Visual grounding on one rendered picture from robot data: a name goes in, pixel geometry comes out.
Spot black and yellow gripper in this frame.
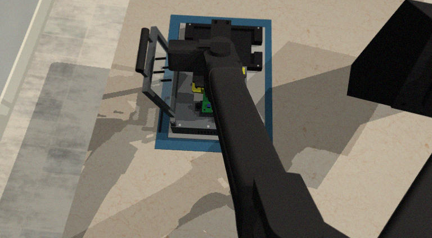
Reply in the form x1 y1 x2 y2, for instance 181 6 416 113
192 62 245 94

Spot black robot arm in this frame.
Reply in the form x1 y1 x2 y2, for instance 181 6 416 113
168 19 432 238

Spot green circuit board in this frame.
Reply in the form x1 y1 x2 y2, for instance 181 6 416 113
202 91 213 113

